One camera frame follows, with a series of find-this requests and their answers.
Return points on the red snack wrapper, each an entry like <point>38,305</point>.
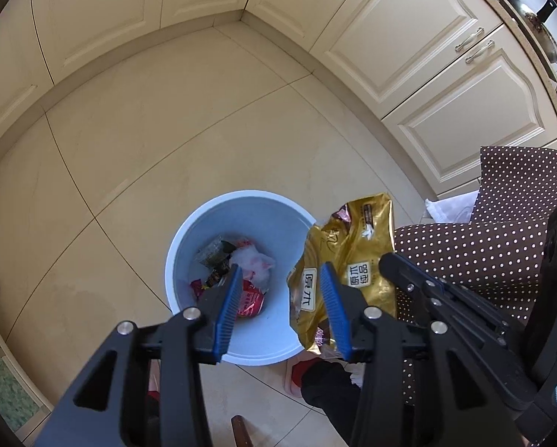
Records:
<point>252,300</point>

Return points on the red slipper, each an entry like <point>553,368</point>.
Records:
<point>299,375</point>

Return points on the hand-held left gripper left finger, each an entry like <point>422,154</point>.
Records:
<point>227,316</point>

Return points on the dark green wrapper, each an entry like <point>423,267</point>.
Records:
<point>213,251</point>

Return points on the white clear plastic wrapper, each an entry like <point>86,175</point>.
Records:
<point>255,260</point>

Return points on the cream lower kitchen cabinets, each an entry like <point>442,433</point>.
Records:
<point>399,42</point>

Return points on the light blue trash bin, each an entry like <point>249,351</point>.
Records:
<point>259,214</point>

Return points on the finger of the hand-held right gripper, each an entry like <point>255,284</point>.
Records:
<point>415,279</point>

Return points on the steel wok with lid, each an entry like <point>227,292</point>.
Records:
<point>539,28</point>

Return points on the brown polka dot tablecloth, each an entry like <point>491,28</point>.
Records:
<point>516,186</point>

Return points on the small magenta packet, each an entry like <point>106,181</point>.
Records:
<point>196,287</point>

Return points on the person's black socked foot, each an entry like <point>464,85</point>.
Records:
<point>329,396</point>

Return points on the dark printed wrapper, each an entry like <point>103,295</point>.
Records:
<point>217,277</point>

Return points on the frosted glass door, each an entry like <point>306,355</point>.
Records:
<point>8,382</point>

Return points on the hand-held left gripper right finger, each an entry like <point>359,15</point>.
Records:
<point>336,316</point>

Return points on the gold foil snack bag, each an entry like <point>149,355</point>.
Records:
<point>353,237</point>

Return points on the white plastic bag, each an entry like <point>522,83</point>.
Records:
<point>446,209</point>

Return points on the brown wooden chair leg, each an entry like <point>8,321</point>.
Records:
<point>242,433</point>

